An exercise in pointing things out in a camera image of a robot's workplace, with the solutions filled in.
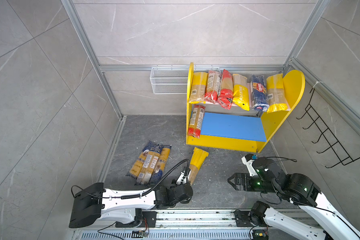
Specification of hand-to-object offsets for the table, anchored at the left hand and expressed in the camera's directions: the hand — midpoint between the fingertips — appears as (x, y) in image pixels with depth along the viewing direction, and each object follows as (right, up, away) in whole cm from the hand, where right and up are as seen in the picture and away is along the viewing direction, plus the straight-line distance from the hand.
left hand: (189, 180), depth 78 cm
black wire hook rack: (+63, +16, -17) cm, 67 cm away
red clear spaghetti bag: (+5, +32, +15) cm, 36 cm away
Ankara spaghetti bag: (-18, +4, +10) cm, 21 cm away
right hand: (+20, +4, -12) cm, 24 cm away
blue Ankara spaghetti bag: (-31, +5, +12) cm, 33 cm away
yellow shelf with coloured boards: (+32, +26, +13) cm, 43 cm away
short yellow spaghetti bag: (+6, +10, +6) cm, 13 cm away
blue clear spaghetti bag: (-25, +1, +8) cm, 26 cm away
